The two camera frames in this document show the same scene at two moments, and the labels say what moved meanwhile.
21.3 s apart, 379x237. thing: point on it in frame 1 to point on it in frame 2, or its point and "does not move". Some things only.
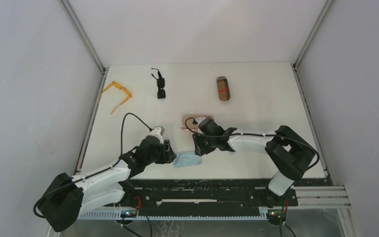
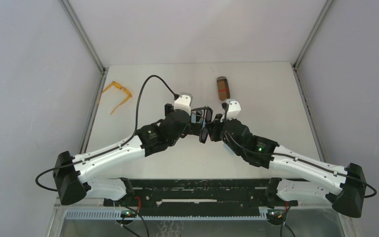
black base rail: [206, 197] does not move
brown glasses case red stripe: [224, 92] does not move
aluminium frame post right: [326, 5] does not move
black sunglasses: [161, 83] to [203, 115]
